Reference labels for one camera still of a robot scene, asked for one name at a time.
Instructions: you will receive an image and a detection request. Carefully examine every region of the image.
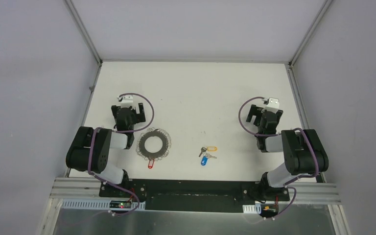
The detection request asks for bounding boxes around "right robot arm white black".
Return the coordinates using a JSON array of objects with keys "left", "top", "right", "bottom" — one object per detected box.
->
[{"left": 246, "top": 104, "right": 329, "bottom": 201}]

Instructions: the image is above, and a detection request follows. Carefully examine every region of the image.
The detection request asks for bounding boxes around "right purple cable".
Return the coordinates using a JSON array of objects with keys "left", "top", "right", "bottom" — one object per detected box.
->
[{"left": 238, "top": 96, "right": 320, "bottom": 221}]

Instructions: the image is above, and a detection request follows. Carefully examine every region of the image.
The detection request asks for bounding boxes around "metal disc with key rings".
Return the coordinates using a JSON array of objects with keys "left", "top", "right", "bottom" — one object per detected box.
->
[{"left": 136, "top": 128, "right": 171, "bottom": 161}]

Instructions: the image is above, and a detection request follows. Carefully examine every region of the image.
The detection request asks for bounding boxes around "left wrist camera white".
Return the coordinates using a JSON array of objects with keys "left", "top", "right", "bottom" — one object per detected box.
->
[{"left": 117, "top": 94, "right": 134, "bottom": 105}]

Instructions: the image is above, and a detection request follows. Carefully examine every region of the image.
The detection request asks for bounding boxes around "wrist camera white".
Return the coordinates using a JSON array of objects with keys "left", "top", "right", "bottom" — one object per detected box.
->
[
  {"left": 263, "top": 97, "right": 280, "bottom": 109},
  {"left": 117, "top": 94, "right": 134, "bottom": 105}
]

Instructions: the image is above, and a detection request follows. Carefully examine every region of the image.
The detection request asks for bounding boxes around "purple cable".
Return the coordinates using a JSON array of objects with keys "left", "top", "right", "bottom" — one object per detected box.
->
[
  {"left": 87, "top": 93, "right": 155, "bottom": 218},
  {"left": 238, "top": 96, "right": 320, "bottom": 221}
]

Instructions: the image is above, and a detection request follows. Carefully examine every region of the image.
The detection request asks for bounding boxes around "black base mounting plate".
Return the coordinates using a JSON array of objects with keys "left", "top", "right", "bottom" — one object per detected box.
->
[{"left": 98, "top": 178, "right": 290, "bottom": 214}]

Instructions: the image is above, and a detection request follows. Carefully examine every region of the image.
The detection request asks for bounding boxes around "aluminium frame rail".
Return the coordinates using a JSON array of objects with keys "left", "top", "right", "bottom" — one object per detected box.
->
[{"left": 50, "top": 178, "right": 342, "bottom": 205}]

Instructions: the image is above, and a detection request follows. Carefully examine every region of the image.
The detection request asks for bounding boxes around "red key tag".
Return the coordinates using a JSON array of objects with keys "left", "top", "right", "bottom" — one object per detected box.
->
[{"left": 147, "top": 159, "right": 155, "bottom": 169}]

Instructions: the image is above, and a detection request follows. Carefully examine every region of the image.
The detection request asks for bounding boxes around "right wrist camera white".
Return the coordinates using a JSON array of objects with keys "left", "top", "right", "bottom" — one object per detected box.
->
[{"left": 263, "top": 97, "right": 280, "bottom": 109}]

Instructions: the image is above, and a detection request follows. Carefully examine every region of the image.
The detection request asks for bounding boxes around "silver key on yellow tag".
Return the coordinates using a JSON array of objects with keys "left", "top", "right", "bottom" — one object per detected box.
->
[{"left": 198, "top": 147, "right": 207, "bottom": 157}]

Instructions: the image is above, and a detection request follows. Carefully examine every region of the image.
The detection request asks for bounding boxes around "blue key tag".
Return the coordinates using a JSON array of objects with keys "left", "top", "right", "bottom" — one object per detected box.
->
[{"left": 201, "top": 156, "right": 208, "bottom": 166}]

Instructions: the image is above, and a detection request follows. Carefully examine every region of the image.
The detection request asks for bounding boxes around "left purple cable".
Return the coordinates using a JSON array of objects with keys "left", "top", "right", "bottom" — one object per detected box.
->
[{"left": 87, "top": 93, "right": 155, "bottom": 218}]

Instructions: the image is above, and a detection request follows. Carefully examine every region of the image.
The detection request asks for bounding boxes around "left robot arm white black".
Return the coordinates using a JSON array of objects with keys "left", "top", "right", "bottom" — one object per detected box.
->
[{"left": 66, "top": 103, "right": 146, "bottom": 198}]

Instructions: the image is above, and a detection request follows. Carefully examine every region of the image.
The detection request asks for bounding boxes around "yellow key tag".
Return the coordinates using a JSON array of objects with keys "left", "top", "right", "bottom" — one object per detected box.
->
[{"left": 206, "top": 146, "right": 218, "bottom": 152}]

